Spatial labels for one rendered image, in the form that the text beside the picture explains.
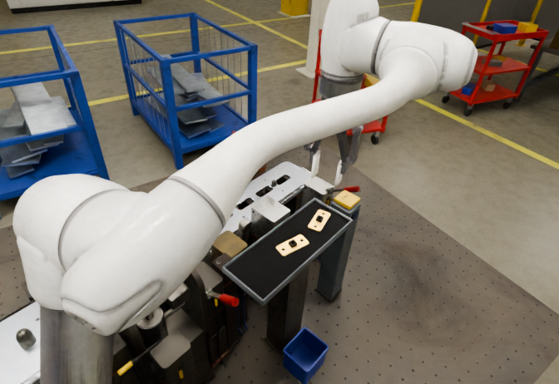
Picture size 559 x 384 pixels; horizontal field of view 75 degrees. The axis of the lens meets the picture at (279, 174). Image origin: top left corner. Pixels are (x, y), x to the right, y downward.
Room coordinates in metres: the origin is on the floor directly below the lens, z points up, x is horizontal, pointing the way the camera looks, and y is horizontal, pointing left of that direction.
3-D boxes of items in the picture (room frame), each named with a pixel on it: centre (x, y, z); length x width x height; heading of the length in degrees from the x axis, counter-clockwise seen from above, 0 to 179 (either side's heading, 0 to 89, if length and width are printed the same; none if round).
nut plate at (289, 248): (0.66, -0.05, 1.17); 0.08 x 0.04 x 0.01; 127
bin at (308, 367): (0.58, -0.11, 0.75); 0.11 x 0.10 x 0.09; 140
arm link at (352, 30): (0.75, -0.13, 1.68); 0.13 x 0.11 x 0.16; 60
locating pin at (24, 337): (0.44, 0.58, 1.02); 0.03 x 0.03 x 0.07
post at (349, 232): (0.87, -0.21, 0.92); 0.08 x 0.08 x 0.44; 50
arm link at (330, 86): (0.76, -0.12, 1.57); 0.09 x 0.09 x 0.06
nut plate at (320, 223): (0.76, -0.12, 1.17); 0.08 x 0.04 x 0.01; 155
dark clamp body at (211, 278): (0.59, 0.17, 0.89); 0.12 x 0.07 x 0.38; 50
